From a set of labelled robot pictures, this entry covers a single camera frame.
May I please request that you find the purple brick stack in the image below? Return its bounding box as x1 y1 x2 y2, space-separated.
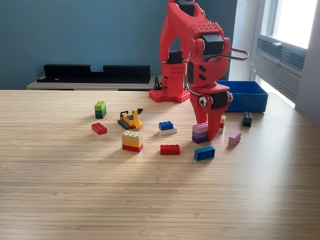
191 121 209 145

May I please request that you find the blue lego brick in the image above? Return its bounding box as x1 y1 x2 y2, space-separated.
193 146 216 162

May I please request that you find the yellow toy digger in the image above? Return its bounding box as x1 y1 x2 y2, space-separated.
117 107 144 130

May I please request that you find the red and white brick stack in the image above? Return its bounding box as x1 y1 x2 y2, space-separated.
91 122 108 140

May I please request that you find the pink lego brick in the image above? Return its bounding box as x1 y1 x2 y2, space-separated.
228 130 243 147

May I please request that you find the blue plastic bin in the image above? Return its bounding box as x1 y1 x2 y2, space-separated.
216 80 269 113

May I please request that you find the black lego brick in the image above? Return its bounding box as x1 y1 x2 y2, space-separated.
242 111 253 128

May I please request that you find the red lego brick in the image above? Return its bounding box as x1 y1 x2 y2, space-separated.
160 144 181 156

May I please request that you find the red white yellow brick stack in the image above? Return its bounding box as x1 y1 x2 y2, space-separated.
218 115 227 134

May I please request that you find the blue and white brick stack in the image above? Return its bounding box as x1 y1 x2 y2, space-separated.
158 120 178 136

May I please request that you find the grey window heater unit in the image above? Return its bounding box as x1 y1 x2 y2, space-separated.
254 34 307 101

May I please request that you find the cream orange red brick stack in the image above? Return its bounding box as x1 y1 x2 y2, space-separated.
121 130 144 153

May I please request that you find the green brick stack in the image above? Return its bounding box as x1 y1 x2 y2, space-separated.
94 100 108 119

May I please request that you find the white window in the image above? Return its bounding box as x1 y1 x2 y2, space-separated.
259 0 320 50

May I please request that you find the wooden sideboard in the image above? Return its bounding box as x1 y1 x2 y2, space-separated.
26 74 165 91

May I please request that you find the black shelf tray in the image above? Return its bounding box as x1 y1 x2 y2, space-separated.
36 64 151 84

